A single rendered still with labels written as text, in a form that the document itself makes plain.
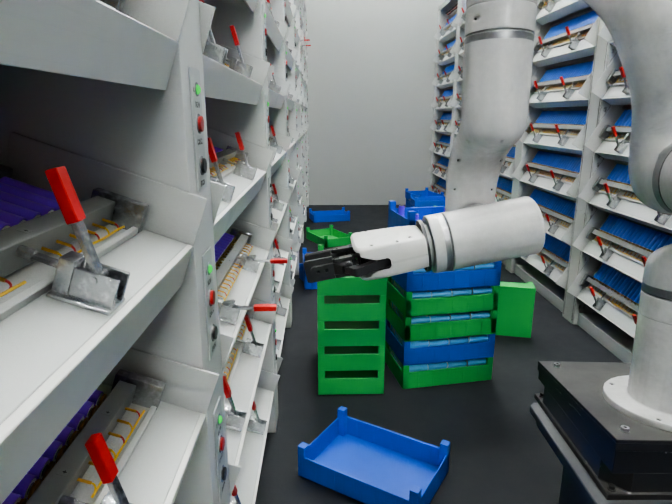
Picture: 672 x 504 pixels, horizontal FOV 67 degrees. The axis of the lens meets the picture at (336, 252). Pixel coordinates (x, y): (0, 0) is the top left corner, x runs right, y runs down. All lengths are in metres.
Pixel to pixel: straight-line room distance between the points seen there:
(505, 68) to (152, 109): 0.43
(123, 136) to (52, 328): 0.25
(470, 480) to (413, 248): 0.77
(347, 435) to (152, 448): 0.94
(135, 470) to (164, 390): 0.11
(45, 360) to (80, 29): 0.18
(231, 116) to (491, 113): 0.67
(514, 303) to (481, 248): 1.34
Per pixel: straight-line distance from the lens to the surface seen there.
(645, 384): 0.95
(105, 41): 0.38
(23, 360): 0.31
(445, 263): 0.72
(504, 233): 0.73
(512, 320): 2.08
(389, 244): 0.69
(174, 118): 0.52
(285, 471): 1.33
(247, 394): 1.00
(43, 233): 0.41
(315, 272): 0.71
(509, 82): 0.72
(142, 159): 0.53
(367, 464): 1.34
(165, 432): 0.57
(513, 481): 1.37
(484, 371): 1.74
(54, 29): 0.32
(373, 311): 1.50
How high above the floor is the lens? 0.82
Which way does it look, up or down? 15 degrees down
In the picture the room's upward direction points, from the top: straight up
